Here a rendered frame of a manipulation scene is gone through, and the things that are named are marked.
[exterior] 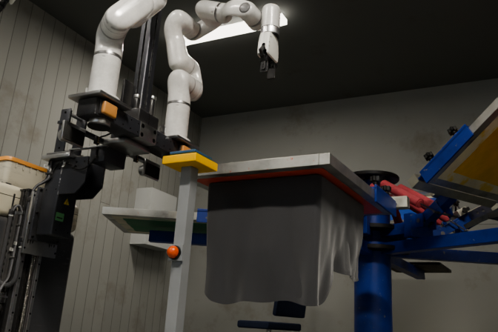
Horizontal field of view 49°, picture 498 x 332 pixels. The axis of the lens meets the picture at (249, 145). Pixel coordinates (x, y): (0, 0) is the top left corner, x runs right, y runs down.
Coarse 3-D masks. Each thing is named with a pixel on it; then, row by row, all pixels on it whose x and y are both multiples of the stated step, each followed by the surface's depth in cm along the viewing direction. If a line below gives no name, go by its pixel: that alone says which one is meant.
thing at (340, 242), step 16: (336, 192) 194; (336, 208) 193; (352, 208) 208; (336, 224) 192; (352, 224) 206; (320, 240) 176; (336, 240) 192; (352, 240) 204; (320, 256) 176; (336, 256) 194; (352, 256) 203; (320, 272) 176; (336, 272) 193; (352, 272) 204; (320, 288) 178; (320, 304) 177
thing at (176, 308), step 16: (176, 160) 170; (192, 160) 168; (208, 160) 173; (192, 176) 172; (192, 192) 171; (192, 208) 171; (176, 224) 168; (192, 224) 170; (176, 240) 166; (176, 272) 163; (176, 288) 161; (176, 304) 159; (176, 320) 158
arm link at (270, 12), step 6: (264, 6) 215; (270, 6) 214; (276, 6) 215; (264, 12) 214; (270, 12) 213; (276, 12) 214; (264, 18) 213; (270, 18) 212; (276, 18) 213; (258, 24) 218; (264, 24) 212; (270, 24) 211; (276, 24) 212
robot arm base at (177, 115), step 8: (168, 104) 221; (176, 104) 219; (184, 104) 220; (168, 112) 219; (176, 112) 218; (184, 112) 219; (168, 120) 218; (176, 120) 217; (184, 120) 218; (168, 128) 216; (176, 128) 216; (184, 128) 217; (184, 136) 217
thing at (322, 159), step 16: (256, 160) 184; (272, 160) 181; (288, 160) 178; (304, 160) 176; (320, 160) 173; (336, 160) 177; (208, 176) 194; (336, 176) 184; (352, 176) 190; (368, 192) 205
